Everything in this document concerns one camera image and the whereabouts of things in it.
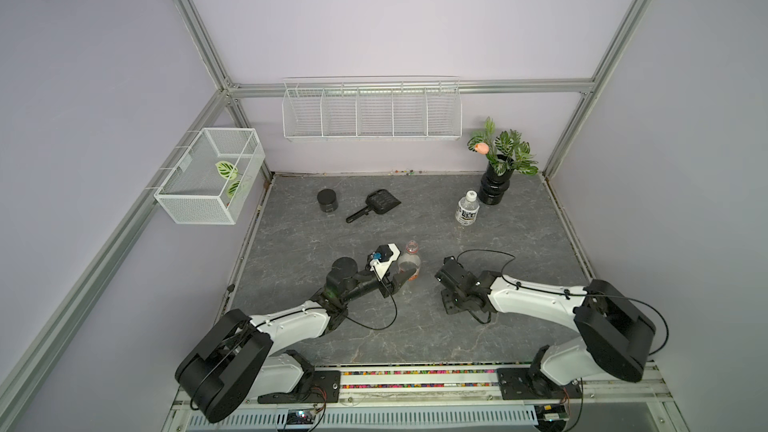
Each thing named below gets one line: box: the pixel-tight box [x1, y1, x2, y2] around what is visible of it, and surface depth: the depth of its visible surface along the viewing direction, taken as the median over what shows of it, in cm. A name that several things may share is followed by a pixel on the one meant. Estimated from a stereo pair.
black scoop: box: [346, 189, 401, 223], surface depth 111 cm
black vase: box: [478, 154, 515, 205], surface depth 108 cm
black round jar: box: [317, 188, 339, 213], surface depth 111 cm
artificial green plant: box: [467, 116, 539, 176], surface depth 94 cm
